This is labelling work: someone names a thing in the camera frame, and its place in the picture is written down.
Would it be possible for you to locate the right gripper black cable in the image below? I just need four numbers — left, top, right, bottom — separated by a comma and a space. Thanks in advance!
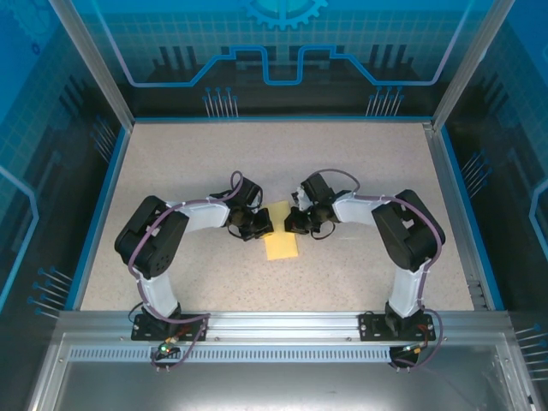
310, 217, 337, 241

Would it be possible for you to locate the aluminium side rail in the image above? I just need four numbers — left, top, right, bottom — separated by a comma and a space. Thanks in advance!
421, 122, 493, 312

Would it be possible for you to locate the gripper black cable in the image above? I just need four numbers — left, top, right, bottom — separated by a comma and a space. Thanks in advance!
310, 217, 337, 241
225, 221, 247, 243

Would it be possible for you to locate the yellow cloth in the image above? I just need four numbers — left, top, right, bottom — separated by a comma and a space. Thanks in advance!
261, 200, 301, 262

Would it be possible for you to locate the slotted metal cable duct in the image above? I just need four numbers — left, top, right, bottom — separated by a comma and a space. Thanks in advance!
68, 347, 393, 364

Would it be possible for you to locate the small cable connector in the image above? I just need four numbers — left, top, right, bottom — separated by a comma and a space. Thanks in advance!
396, 341, 432, 357
150, 337, 180, 360

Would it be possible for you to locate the aluminium frame post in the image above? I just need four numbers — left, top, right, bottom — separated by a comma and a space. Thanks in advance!
430, 0, 517, 132
47, 0, 137, 129

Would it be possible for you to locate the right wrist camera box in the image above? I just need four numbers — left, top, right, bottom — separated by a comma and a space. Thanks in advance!
290, 188, 313, 213

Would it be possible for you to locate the aluminium mounting rail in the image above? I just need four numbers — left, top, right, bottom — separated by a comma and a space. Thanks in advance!
57, 310, 513, 343

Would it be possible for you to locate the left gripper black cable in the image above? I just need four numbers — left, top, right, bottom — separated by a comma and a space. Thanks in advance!
225, 221, 247, 243

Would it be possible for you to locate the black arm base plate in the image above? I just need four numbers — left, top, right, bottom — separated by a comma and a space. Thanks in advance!
130, 313, 210, 343
358, 312, 438, 343

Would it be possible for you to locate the steel sheet tray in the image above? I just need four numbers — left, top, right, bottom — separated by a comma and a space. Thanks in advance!
25, 331, 543, 411

